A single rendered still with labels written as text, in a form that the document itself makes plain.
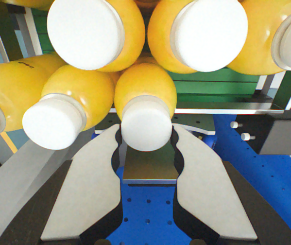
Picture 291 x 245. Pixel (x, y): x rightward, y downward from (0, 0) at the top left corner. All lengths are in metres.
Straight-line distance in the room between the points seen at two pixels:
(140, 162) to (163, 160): 0.04
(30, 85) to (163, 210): 0.24
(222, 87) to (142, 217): 0.27
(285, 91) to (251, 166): 0.35
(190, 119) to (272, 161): 0.38
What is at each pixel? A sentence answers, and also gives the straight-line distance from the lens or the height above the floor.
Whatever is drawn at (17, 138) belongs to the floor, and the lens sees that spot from 1.89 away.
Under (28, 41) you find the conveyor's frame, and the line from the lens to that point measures 0.36.
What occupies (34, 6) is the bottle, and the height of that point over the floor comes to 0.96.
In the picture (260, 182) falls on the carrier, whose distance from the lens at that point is 0.60.
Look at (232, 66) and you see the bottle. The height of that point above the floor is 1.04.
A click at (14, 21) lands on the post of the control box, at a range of 0.43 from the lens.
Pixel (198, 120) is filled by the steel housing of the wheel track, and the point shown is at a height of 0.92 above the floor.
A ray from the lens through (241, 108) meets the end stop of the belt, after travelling 0.29.
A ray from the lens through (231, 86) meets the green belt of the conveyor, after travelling 0.36.
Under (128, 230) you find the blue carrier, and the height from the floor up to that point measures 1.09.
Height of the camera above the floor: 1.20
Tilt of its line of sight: 60 degrees down
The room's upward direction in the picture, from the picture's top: 179 degrees clockwise
